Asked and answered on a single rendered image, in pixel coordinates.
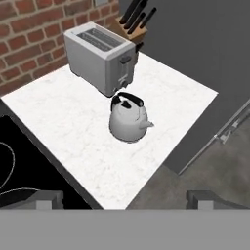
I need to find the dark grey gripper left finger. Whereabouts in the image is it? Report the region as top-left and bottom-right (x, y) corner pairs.
(2, 189), (64, 211)

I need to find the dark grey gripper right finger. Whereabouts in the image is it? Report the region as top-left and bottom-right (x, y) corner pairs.
(186, 189), (250, 211)

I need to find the black hob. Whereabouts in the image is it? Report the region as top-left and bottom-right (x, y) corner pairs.
(0, 98), (104, 211)

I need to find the dark grey fridge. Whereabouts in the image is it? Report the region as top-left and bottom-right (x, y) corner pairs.
(117, 0), (250, 176)

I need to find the silver toaster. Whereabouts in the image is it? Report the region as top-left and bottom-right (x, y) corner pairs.
(63, 21), (137, 98)

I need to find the wooden knife block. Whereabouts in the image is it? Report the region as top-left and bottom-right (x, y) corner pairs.
(113, 0), (158, 53)

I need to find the white kettle with black handle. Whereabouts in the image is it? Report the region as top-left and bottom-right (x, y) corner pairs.
(108, 91), (155, 144)

